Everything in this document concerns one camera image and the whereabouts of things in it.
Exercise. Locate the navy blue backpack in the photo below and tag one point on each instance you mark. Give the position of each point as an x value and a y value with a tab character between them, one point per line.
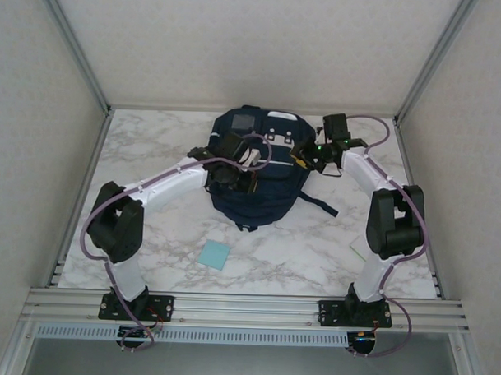
258	204

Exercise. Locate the light blue sticky note pad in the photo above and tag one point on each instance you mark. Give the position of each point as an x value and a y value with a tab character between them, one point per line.
214	255

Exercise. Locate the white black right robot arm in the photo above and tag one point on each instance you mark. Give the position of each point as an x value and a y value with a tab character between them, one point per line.
366	175

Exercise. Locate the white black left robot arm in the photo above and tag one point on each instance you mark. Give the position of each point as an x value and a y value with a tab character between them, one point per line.
172	185

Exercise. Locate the clear plastic sheet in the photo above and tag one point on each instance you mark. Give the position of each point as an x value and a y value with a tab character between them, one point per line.
359	247

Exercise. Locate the thin aluminium table edge bar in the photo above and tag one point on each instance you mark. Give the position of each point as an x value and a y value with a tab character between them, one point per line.
154	108

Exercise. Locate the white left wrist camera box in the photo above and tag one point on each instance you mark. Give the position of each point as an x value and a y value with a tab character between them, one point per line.
251	158

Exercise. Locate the aluminium table side rail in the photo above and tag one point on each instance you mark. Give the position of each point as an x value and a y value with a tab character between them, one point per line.
405	160
98	147

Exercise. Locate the aluminium mounting rail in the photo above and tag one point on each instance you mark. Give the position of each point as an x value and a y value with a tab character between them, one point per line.
250	309

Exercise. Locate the aluminium frame post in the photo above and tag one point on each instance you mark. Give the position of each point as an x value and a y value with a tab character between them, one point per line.
470	368
16	352
432	58
74	45

